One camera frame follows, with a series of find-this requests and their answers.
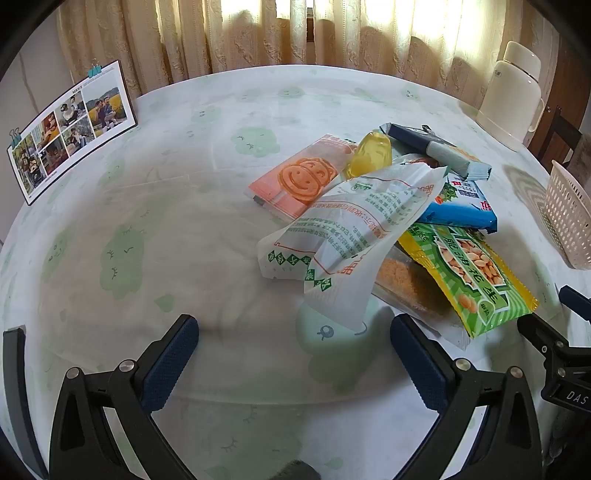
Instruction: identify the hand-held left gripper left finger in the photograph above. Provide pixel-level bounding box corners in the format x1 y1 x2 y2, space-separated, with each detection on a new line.
48 314 200 480

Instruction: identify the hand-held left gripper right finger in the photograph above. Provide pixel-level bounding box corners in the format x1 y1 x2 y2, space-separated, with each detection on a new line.
390 314 543 480

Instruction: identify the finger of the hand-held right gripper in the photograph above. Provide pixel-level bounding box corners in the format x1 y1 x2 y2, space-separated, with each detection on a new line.
560 285 591 320
517 314 573 361

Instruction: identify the clear packet of brown snack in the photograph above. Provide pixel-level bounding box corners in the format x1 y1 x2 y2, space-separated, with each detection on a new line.
372 247 469 349

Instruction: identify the cream plastic basket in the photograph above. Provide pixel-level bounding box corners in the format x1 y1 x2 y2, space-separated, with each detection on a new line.
544 160 591 270

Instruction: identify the yellow green peanut packet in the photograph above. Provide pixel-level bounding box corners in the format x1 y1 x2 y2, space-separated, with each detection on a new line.
398 223 539 340

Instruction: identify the blue snack packet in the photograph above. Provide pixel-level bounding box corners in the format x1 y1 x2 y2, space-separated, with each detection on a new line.
418 178 498 233

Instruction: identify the white packet with green print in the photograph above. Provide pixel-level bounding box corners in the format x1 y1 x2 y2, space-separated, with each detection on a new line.
256 159 450 330

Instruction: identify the navy cracker packet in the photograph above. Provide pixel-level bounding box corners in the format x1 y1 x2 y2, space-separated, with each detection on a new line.
385 122 492 182

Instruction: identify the yellow jelly cup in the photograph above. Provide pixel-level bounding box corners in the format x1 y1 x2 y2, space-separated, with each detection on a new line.
344 130 393 181

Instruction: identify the orange smiley cookie packet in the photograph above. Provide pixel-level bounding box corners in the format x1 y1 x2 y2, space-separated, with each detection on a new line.
248 134 361 221

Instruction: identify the white tablecloth with green print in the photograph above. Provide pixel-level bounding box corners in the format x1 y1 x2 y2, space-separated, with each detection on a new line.
0 65 591 480

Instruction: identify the beige fuzzy object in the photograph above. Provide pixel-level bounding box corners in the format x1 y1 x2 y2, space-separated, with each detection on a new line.
566 134 591 182

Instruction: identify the black bar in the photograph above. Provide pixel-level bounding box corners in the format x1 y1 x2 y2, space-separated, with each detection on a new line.
2 327 49 480

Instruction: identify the dark wooden chair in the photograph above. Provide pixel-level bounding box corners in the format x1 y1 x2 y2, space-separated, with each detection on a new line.
526 106 583 174

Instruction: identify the cream thermos jug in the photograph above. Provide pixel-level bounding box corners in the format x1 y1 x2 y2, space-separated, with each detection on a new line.
475 41 546 153

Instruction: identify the photo collage board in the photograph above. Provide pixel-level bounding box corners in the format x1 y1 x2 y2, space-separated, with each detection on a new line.
7 60 138 206

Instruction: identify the beige patterned curtain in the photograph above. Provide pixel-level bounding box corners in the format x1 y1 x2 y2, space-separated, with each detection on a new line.
55 0 561 99

